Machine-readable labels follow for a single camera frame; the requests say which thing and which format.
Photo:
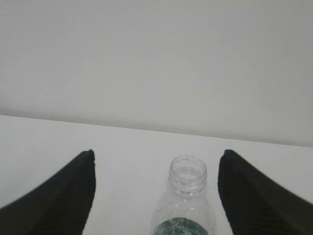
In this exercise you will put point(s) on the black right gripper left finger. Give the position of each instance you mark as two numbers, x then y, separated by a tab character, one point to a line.
59	206

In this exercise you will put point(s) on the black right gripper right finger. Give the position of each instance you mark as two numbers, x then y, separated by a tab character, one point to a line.
254	204

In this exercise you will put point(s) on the clear plastic water bottle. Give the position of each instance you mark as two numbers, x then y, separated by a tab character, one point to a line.
184	209

